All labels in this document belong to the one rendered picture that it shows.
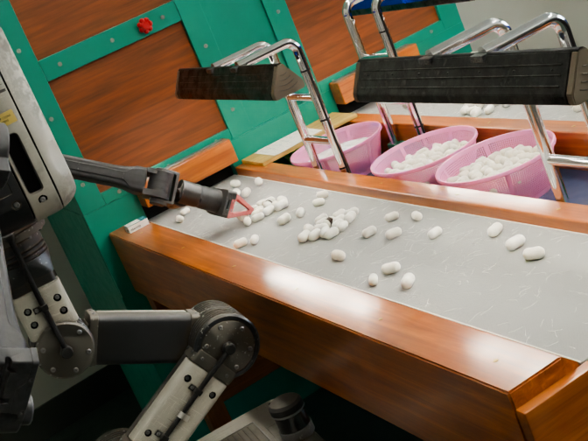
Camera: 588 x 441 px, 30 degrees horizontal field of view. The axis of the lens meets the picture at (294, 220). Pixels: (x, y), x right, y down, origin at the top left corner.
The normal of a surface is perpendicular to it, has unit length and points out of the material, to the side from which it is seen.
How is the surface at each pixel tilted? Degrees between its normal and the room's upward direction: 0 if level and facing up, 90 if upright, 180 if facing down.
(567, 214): 0
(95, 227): 90
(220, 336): 89
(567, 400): 90
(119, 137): 90
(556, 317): 0
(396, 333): 0
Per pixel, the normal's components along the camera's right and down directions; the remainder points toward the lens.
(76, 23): 0.44, 0.11
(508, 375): -0.37, -0.88
